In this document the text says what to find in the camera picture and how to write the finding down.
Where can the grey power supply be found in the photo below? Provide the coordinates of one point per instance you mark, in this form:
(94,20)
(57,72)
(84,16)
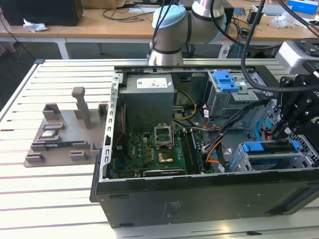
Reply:
(149,104)

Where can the silver CPU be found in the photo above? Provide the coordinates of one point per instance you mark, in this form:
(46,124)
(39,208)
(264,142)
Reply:
(49,134)

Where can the silver disk bay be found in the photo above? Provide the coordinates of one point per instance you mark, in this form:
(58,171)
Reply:
(274,156)

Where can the blue RAM stick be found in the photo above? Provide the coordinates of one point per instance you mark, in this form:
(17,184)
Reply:
(197,152)

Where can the brown parts rack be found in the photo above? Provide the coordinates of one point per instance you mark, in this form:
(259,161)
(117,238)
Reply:
(69,129)

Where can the hard disk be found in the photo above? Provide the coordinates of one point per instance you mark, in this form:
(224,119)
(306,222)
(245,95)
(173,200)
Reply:
(254,147)

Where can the crumpled white paper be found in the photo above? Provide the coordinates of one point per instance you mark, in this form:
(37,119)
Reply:
(35,26)

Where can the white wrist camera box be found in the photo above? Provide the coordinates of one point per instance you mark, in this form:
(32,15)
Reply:
(289,53)

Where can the black RAM slot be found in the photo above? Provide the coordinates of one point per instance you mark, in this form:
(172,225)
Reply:
(186,154)

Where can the black mesh waste bin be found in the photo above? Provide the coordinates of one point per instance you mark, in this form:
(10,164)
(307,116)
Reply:
(188,51)

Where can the blue plastic latch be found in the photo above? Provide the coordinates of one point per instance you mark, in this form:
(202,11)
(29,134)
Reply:
(225,81)

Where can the dark RAM stick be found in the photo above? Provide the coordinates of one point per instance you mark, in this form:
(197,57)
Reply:
(59,144)

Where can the white open box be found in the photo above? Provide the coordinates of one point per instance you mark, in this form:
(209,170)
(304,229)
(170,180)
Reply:
(302,23)

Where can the silver drive cage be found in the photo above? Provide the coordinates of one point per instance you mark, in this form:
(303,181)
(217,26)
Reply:
(224,104)

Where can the wooden desk white frame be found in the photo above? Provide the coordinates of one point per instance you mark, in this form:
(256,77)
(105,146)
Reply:
(30,35)
(112,32)

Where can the blue cardboard box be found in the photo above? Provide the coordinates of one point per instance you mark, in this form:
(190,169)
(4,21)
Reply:
(302,6)

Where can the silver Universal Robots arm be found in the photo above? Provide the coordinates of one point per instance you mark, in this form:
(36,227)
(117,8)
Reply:
(172,35)

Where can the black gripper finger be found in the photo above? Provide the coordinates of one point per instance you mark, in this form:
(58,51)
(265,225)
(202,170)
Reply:
(285,94)
(299,114)

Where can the CPU socket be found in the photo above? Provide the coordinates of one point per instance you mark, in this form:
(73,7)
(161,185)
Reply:
(166,156)

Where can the metal locking lever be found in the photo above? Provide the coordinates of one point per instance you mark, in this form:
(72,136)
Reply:
(171,134)

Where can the black computer tower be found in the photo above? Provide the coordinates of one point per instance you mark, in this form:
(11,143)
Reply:
(37,12)

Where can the brown cardboard box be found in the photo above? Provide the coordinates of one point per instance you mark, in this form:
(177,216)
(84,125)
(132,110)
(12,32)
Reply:
(99,3)

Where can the green motherboard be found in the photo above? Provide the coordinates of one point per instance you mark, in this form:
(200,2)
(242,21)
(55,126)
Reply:
(142,149)

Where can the black PC case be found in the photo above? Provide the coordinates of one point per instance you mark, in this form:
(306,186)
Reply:
(199,199)

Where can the black speaker box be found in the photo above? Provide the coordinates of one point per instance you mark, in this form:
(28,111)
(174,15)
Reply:
(230,15)

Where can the grey flat device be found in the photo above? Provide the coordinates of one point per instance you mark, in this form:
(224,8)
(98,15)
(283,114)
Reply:
(272,9)

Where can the crumpled clear plastic bag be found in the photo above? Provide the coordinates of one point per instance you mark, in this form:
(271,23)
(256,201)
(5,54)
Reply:
(284,21)

